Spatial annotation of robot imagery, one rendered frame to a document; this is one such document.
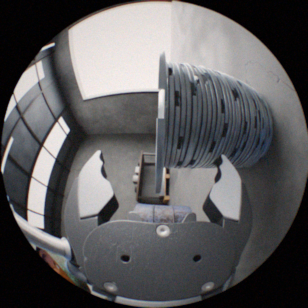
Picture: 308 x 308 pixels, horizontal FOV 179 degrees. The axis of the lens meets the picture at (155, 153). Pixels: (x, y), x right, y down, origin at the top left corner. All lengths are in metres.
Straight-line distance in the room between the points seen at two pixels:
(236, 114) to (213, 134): 0.06
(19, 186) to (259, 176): 4.45
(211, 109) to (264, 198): 0.29
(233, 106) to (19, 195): 4.40
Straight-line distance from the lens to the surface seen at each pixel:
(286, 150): 0.32
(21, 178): 4.19
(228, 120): 0.21
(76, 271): 0.57
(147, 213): 0.90
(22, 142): 4.12
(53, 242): 0.48
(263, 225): 0.37
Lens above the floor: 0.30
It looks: 2 degrees up
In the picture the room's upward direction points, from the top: 88 degrees counter-clockwise
